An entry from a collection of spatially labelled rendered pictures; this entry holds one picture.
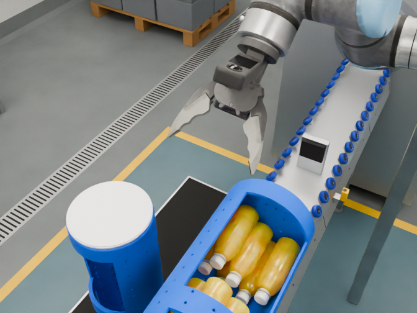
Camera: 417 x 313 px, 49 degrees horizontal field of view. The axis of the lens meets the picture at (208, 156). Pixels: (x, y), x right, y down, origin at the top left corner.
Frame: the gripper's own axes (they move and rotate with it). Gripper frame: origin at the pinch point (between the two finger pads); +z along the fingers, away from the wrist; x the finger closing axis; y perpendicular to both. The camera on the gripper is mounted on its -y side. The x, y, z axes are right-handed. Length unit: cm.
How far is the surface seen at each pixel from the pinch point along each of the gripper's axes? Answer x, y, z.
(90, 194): 43, 75, 27
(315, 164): -22, 105, -15
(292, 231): -22, 70, 10
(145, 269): 16, 80, 43
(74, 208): 44, 71, 33
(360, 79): -29, 154, -65
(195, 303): -6.3, 31.9, 31.3
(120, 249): 23, 65, 37
